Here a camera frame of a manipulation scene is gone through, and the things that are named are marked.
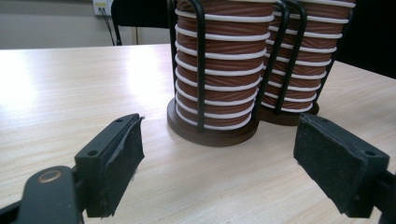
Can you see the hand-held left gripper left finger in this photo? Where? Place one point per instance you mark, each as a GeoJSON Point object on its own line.
{"type": "Point", "coordinates": [102, 168]}

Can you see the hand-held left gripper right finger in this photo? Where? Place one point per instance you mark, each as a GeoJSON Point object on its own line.
{"type": "Point", "coordinates": [336, 165]}

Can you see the black chair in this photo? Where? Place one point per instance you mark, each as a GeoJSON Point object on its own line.
{"type": "Point", "coordinates": [140, 12]}

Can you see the white wall socket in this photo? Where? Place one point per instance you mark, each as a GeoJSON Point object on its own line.
{"type": "Point", "coordinates": [101, 3]}

